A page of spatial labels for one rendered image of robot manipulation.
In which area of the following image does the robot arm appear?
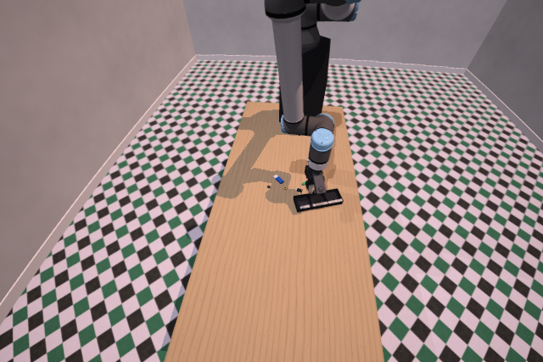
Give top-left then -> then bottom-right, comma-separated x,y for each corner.
265,0 -> 361,195

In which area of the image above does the black rack of three labelled bins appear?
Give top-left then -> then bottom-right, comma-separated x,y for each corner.
294,188 -> 344,213

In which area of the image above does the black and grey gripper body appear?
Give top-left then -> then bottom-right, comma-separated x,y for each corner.
305,165 -> 321,185

